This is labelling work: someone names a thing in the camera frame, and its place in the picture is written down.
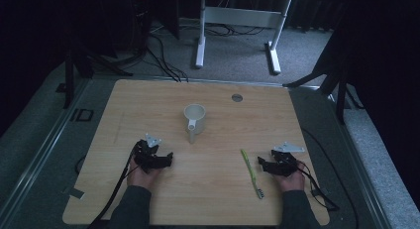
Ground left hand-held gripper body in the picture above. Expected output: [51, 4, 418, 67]
[133, 133, 163, 174]

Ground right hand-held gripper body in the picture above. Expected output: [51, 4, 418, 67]
[269, 141, 306, 177]

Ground green toothbrush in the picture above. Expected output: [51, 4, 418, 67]
[240, 148, 265, 200]

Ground white cup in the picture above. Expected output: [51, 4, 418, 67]
[183, 103, 207, 145]

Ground person's left hand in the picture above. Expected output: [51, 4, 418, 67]
[126, 156, 162, 192]

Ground person's right hand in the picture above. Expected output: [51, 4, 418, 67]
[273, 160, 307, 193]

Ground grey tape strip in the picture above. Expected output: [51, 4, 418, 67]
[61, 186, 86, 200]

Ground black metal stand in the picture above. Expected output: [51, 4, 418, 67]
[61, 22, 134, 110]
[282, 22, 366, 126]

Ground black computer tower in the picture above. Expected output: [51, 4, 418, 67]
[129, 0, 154, 54]

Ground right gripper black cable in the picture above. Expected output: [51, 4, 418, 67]
[296, 160, 341, 212]

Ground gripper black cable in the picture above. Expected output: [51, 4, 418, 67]
[86, 149, 140, 229]
[296, 160, 341, 212]

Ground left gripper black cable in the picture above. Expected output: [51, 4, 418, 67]
[86, 149, 140, 229]

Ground thin black floor cable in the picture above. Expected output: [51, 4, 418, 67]
[300, 127, 361, 229]

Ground metal floor rail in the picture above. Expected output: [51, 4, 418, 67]
[0, 78, 91, 220]
[328, 92, 392, 229]

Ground bundle of black floor cables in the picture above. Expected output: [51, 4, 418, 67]
[144, 33, 190, 83]

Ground black cables under desk frame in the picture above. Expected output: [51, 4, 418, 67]
[203, 22, 266, 38]

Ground white desk frame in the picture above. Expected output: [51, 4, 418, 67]
[194, 0, 293, 75]

